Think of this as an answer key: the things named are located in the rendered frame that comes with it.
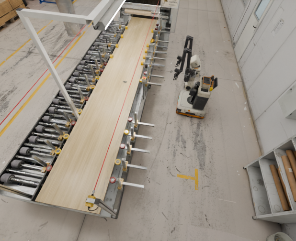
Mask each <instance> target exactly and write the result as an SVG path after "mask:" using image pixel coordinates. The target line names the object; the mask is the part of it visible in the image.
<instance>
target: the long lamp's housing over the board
mask: <svg viewBox="0 0 296 241"><path fill-rule="evenodd" d="M123 2H124V0H115V1H114V2H113V3H112V5H111V6H110V7H109V9H108V10H107V11H106V12H105V14H104V15H103V16H102V17H101V19H100V20H99V21H98V22H97V24H96V25H95V26H94V28H95V29H96V28H97V25H99V27H98V29H97V30H99V31H106V30H105V28H106V26H107V25H108V23H109V22H110V20H111V19H112V18H113V16H114V15H115V13H116V12H117V10H118V9H119V8H120V6H121V5H122V3H123ZM95 29H94V30H95Z"/></svg>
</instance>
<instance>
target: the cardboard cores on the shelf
mask: <svg viewBox="0 0 296 241"><path fill-rule="evenodd" d="M286 154H287V156H286V155H283V156H281V158H282V161H283V165H284V168H285V172H286V175H287V179H288V182H289V185H290V188H291V191H292V195H293V198H294V201H295V202H296V151H293V150H286ZM270 169H271V172H272V175H273V179H274V182H275V185H276V189H277V192H278V195H279V198H280V201H281V204H282V208H283V210H284V211H290V209H289V208H291V205H290V202H289V198H288V195H287V192H286V187H285V184H284V182H283V179H282V176H281V173H280V170H279V168H277V169H276V167H275V165H274V164H272V165H270Z"/></svg>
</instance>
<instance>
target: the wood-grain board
mask: <svg viewBox="0 0 296 241"><path fill-rule="evenodd" d="M156 24H157V21H148V20H140V19H132V18H131V20H130V21H129V23H128V25H127V26H128V30H127V29H125V31H124V33H123V35H124V37H123V38H120V40H119V42H118V44H119V47H118V48H115V50H114V52H113V56H114V57H113V58H110V59H109V61H108V63H107V65H106V67H105V69H104V71H103V73H102V75H101V76H100V78H99V80H98V82H97V84H96V86H95V88H94V90H93V92H92V93H91V95H90V97H89V99H88V101H87V103H86V105H85V107H84V109H83V111H82V112H81V114H80V116H79V118H78V120H77V122H76V124H75V126H74V128H73V130H72V131H71V133H70V135H69V137H68V139H67V141H66V143H65V145H64V147H63V148H62V150H61V152H60V154H59V156H58V158H57V160H56V162H55V164H54V166H53V167H52V169H51V171H50V173H49V175H48V177H47V179H46V181H45V183H44V185H43V186H42V188H41V190H40V192H39V194H38V196H37V198H36V200H35V201H36V202H41V203H46V204H51V205H56V206H60V207H65V208H71V209H76V210H81V211H86V212H91V213H96V214H100V212H101V208H100V207H98V208H97V209H96V210H94V211H89V210H88V207H87V206H86V205H85V203H86V199H87V197H88V195H92V192H93V190H94V188H95V185H96V182H97V179H98V176H99V173H100V170H101V167H102V164H103V162H104V164H103V167H102V170H101V173H100V176H99V179H98V182H97V185H96V188H95V192H94V195H93V196H95V197H96V198H99V199H101V200H102V201H104V198H105V195H106V191H107V188H108V185H109V182H110V178H111V175H112V172H113V168H114V164H115V160H116V158H117V155H118V151H119V148H120V144H121V141H122V138H123V134H124V130H125V128H126V124H127V121H128V118H129V114H130V111H131V108H132V105H133V101H134V98H135V95H136V91H137V87H138V84H139V80H140V78H141V74H142V71H143V68H144V65H141V61H143V62H145V61H146V58H145V59H143V55H146V56H147V55H148V52H147V53H145V49H148V50H149V47H147V44H151V42H150V40H151V39H152V37H153V34H154V32H153V33H152V32H151V29H154V30H155V28H156ZM140 55H141V56H140ZM139 57H140V59H139ZM138 60H139V62H138ZM134 71H135V73H134ZM133 74H134V76H133ZM132 77H133V78H132ZM131 80H132V82H131ZM123 81H127V83H124V82H123ZM130 83H131V85H130ZM129 87H130V88H129ZM128 89H129V91H128ZM127 92H128V94H127ZM126 95H127V97H126ZM125 98H126V99H125ZM124 100H125V103H124ZM123 103H124V106H123ZM122 106H123V109H122ZM121 109H122V110H121ZM120 112H121V114H120ZM119 115H120V117H119ZM118 118H119V120H118ZM117 121H118V123H117ZM116 124H117V126H116ZM115 127H116V129H115ZM114 130H115V132H114ZM113 132H114V135H113ZM112 135H113V138H112ZM111 138H112V141H111ZM110 141H111V144H110ZM109 144H110V147H109ZM108 147H109V150H108ZM107 150H108V153H107ZM106 153H107V156H106ZM105 156H106V158H105ZM104 159H105V161H104Z"/></svg>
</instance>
